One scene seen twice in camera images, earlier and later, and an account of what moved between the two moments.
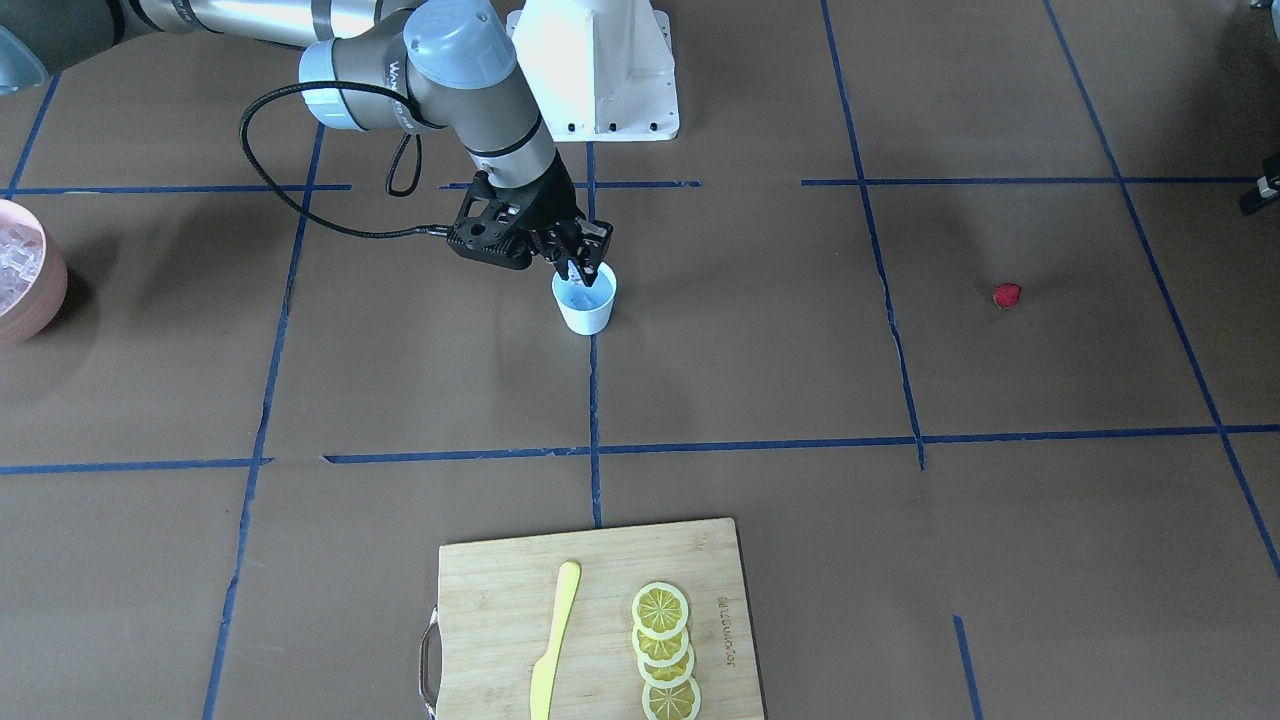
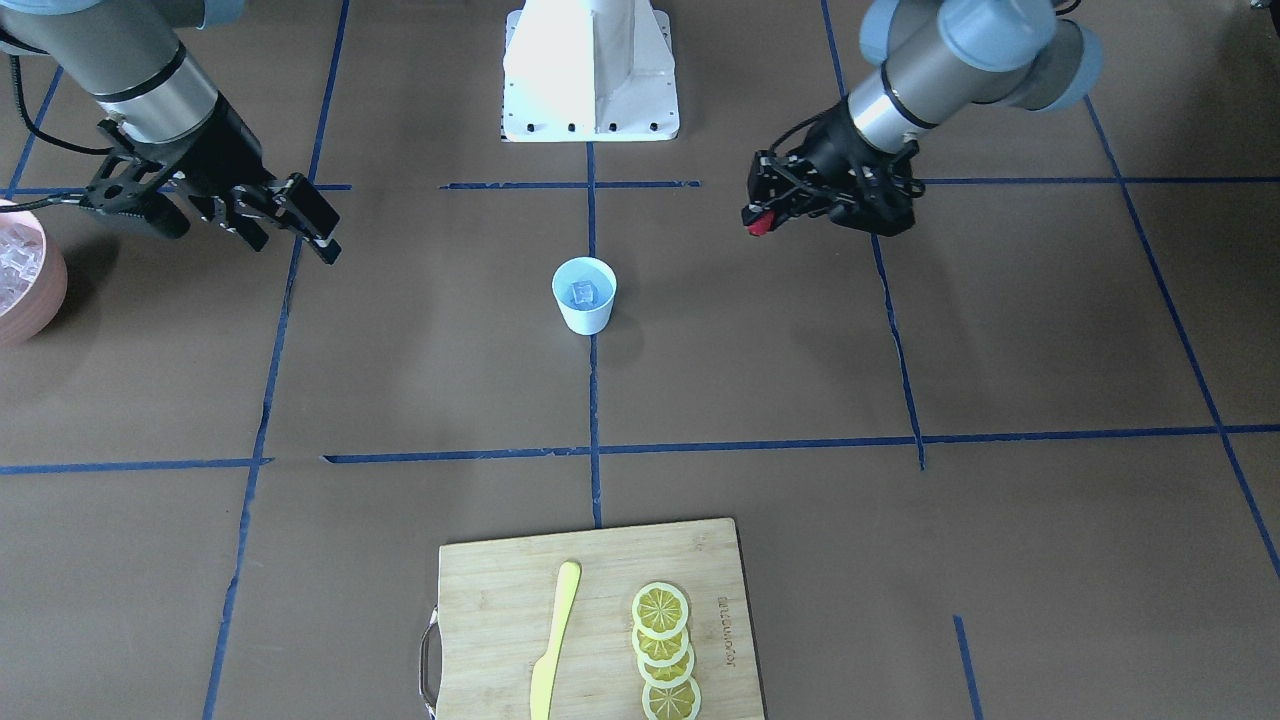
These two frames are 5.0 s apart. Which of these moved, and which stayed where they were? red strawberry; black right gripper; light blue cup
Moved: red strawberry; black right gripper
Stayed: light blue cup
